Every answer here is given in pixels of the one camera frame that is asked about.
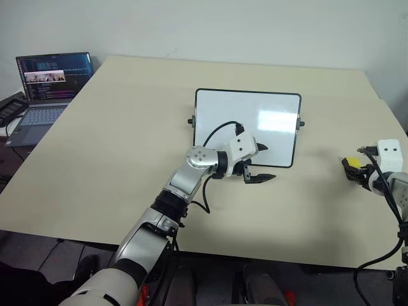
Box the open grey laptop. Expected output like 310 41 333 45
6 51 96 148

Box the dark rounded shape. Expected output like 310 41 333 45
237 263 286 306

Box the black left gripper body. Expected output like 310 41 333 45
235 157 256 185

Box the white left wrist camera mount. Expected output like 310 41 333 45
228 131 259 178

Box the black-framed small whiteboard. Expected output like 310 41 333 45
187 87 305 169

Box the black round object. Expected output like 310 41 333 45
75 254 101 281

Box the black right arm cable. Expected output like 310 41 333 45
353 145 408 306

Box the thin black cable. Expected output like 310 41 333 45
4 118 27 160

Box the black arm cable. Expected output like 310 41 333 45
353 145 408 306
190 120 245 215

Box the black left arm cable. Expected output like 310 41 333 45
190 120 245 215

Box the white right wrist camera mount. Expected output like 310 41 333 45
375 138 402 173

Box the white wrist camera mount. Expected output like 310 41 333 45
228 131 259 178
375 138 402 173

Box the black desk device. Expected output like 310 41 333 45
0 91 29 128

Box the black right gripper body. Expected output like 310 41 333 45
359 163 381 191

